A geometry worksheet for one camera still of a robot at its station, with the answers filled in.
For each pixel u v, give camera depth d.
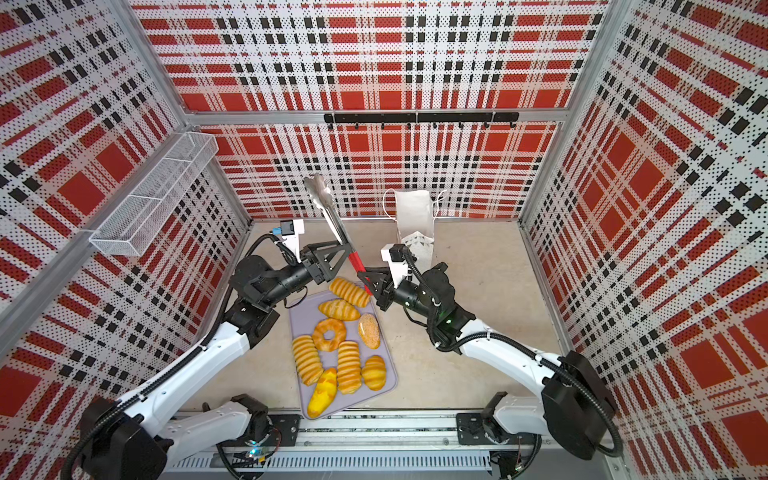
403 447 0.72
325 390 0.77
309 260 0.59
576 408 0.41
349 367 0.81
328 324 0.91
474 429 0.72
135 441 0.38
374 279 0.65
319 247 0.67
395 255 0.59
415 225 0.91
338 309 0.91
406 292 0.63
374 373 0.79
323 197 0.63
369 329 0.86
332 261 0.61
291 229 0.60
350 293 0.95
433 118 0.90
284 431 0.73
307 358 0.82
